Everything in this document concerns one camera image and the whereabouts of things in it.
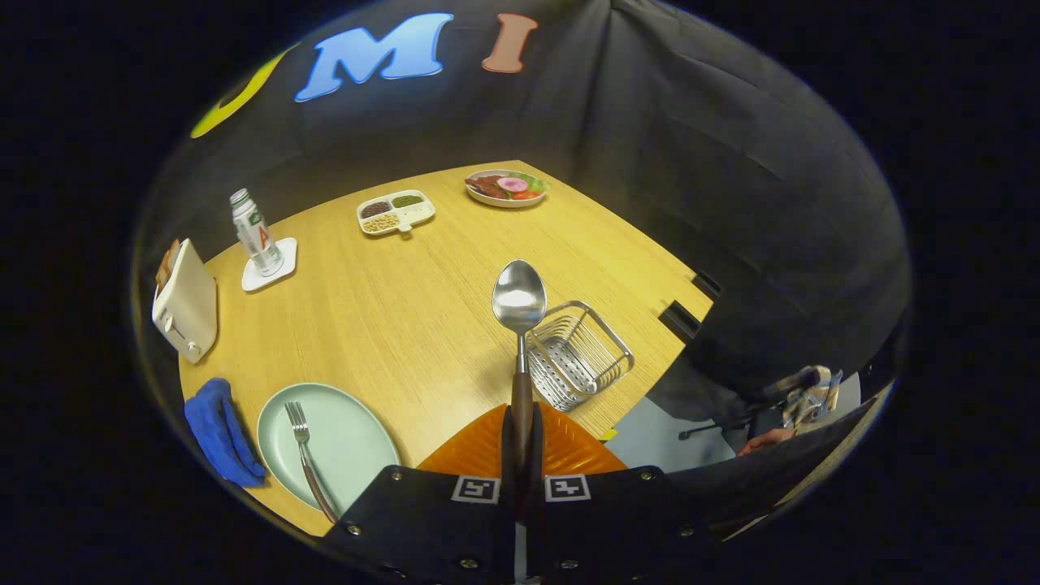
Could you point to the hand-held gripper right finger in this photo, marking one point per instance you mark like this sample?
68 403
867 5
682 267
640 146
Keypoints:
538 455

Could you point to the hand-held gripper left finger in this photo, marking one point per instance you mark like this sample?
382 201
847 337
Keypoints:
508 455

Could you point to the pale green plate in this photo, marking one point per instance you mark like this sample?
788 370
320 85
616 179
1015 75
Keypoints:
349 439

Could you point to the black stand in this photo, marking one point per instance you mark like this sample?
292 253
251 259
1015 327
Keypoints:
715 426

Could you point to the person's dark trousers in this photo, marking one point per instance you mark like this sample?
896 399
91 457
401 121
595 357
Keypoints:
756 487

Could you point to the white plate of food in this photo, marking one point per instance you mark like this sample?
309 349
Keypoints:
496 200

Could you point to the white divided snack tray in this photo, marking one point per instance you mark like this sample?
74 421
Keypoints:
418 213

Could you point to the red tomato slice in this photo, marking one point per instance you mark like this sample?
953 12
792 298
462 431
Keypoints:
526 195

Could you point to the brown meat slice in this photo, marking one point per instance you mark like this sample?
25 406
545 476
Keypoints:
486 187

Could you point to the pink round food slice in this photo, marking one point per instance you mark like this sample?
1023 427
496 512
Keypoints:
512 184

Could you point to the green lettuce leaf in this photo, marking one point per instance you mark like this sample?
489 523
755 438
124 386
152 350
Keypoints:
536 182

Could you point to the plaid cloth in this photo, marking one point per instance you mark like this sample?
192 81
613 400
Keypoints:
812 398

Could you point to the blue cloth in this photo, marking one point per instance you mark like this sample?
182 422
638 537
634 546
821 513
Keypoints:
215 431

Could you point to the white square coaster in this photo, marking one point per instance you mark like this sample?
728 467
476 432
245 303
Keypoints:
286 252

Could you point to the small white drink bottle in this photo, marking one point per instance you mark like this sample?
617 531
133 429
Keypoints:
256 240

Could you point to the cream white toaster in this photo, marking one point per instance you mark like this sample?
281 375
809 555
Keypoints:
191 313

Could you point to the toast slice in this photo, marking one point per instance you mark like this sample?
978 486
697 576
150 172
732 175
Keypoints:
167 264

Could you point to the black table bracket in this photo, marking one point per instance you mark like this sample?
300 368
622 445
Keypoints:
679 321
706 284

